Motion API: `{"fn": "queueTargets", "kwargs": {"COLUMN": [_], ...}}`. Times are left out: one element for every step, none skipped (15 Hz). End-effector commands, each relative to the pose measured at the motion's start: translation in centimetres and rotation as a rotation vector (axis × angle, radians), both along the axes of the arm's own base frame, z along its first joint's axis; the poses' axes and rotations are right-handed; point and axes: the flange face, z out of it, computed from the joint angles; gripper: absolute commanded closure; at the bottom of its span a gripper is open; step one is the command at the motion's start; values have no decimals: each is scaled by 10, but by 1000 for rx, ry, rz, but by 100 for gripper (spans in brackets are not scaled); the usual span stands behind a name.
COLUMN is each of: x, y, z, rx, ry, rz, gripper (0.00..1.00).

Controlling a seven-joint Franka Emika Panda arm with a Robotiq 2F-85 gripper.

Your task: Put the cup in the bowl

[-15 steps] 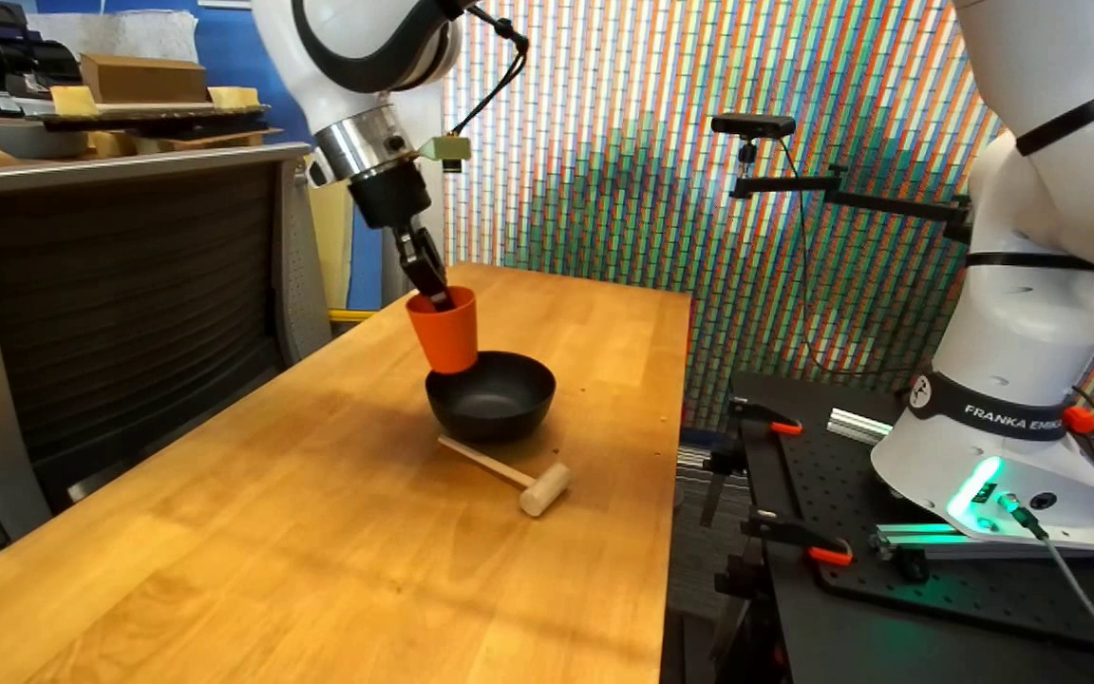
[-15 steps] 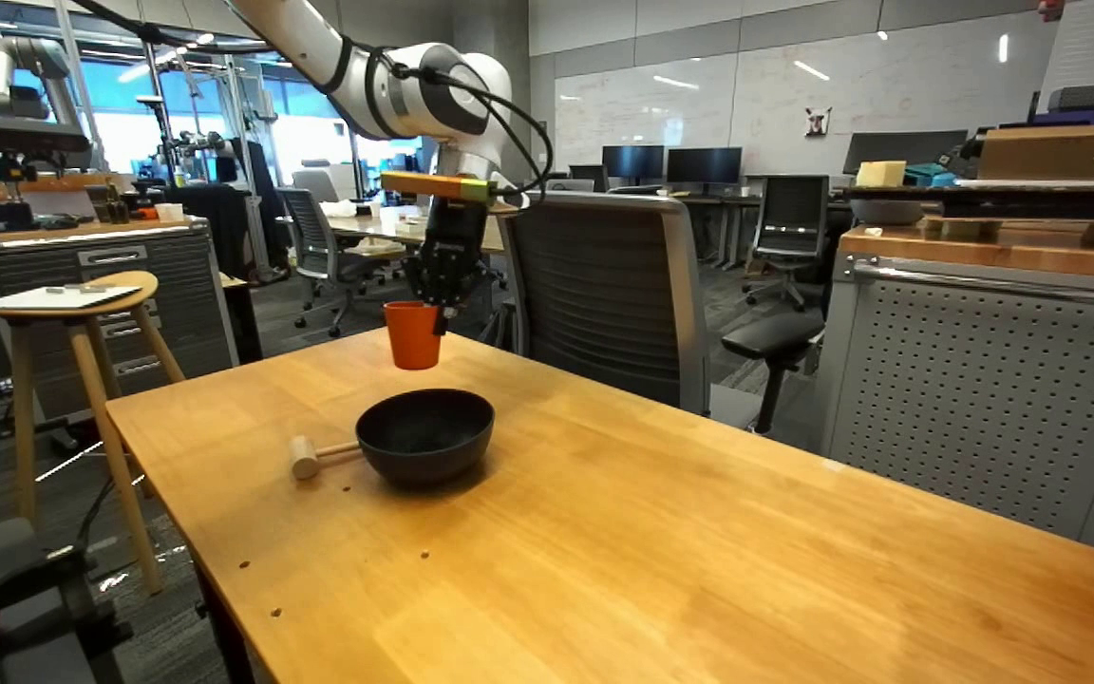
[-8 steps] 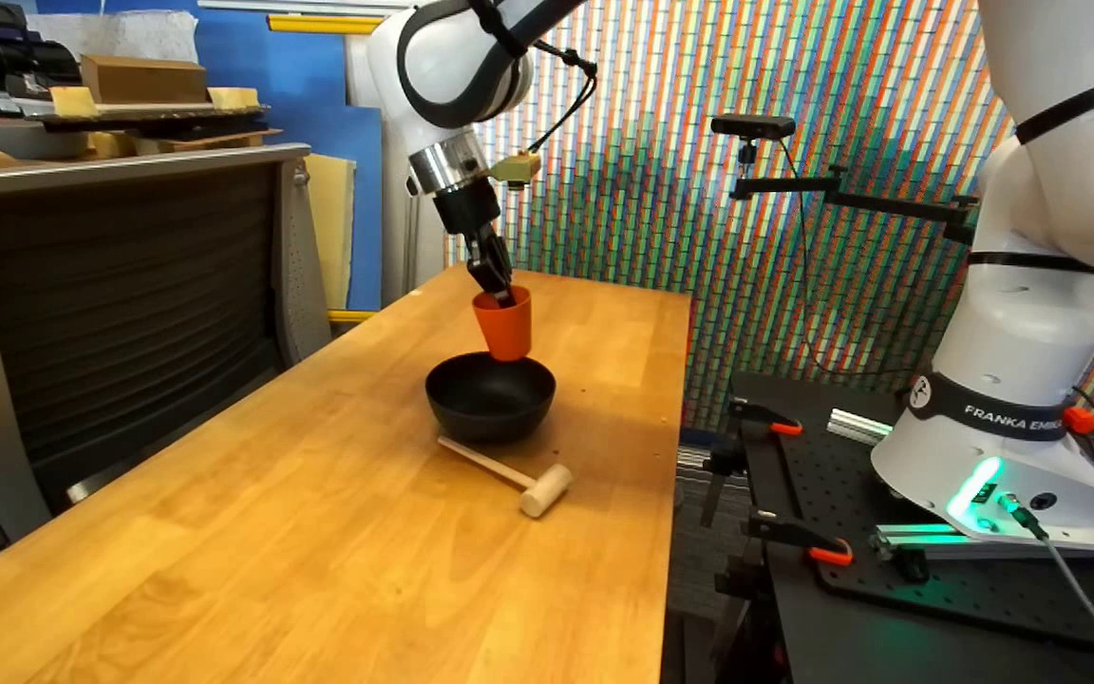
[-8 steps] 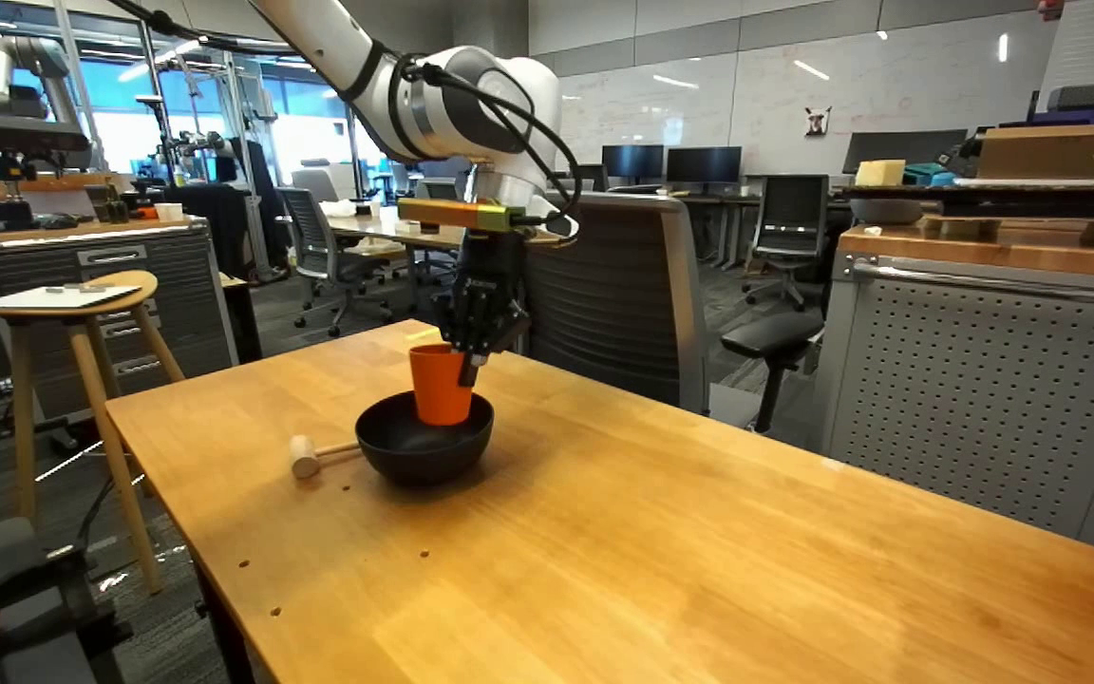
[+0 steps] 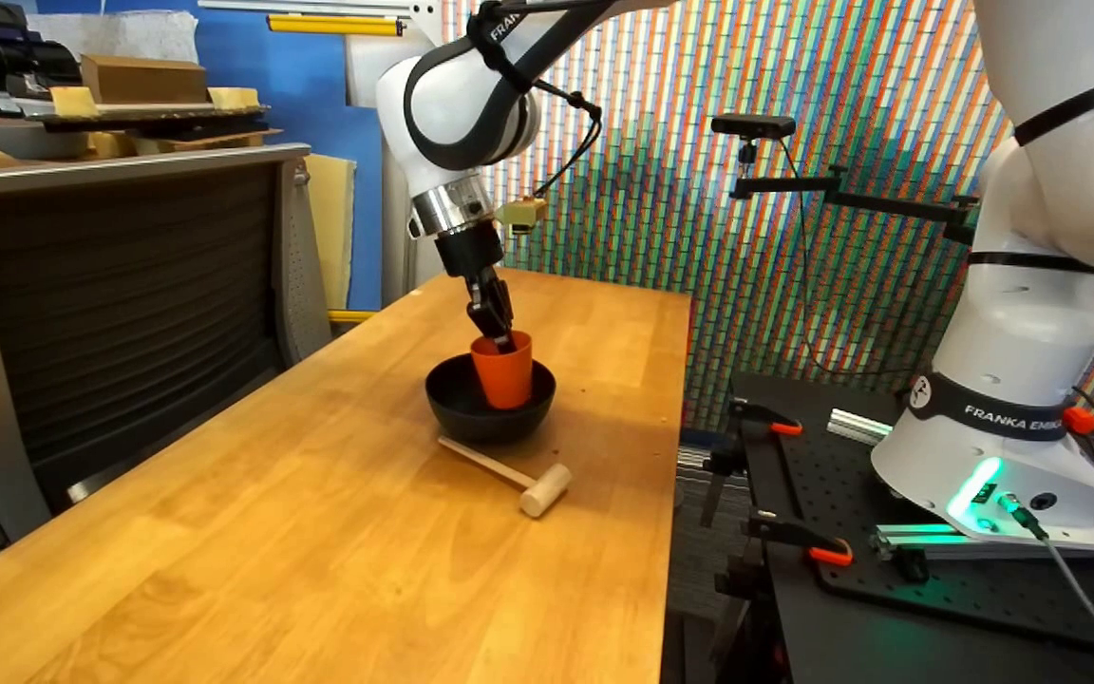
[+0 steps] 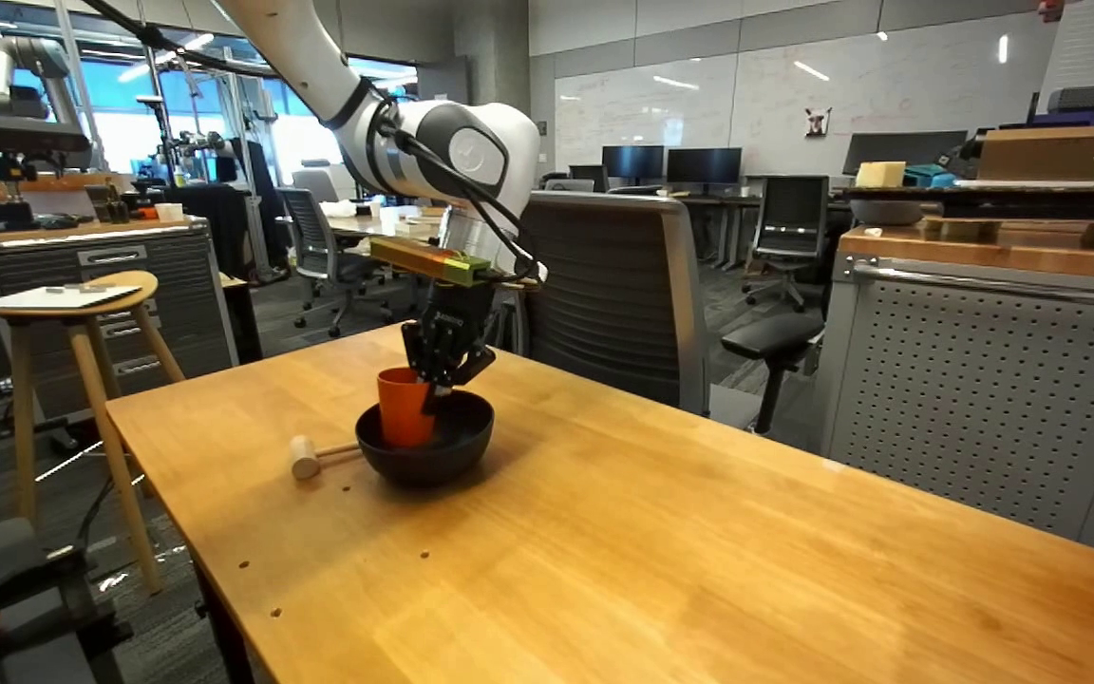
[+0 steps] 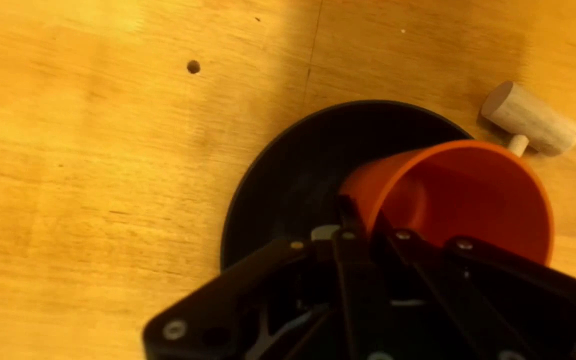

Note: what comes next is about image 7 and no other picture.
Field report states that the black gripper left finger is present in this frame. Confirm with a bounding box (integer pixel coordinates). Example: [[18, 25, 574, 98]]
[[143, 193, 397, 360]]

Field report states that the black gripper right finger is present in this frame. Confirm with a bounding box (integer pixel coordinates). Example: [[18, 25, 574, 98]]
[[373, 213, 576, 360]]

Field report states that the orange plastic cup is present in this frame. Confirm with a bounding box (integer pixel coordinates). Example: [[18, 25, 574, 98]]
[[336, 137, 557, 267]]

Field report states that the black bowl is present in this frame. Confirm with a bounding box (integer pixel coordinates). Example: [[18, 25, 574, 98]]
[[218, 98, 476, 271]]

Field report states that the small wooden mallet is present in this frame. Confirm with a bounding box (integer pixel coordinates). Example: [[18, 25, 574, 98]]
[[479, 77, 576, 159]]

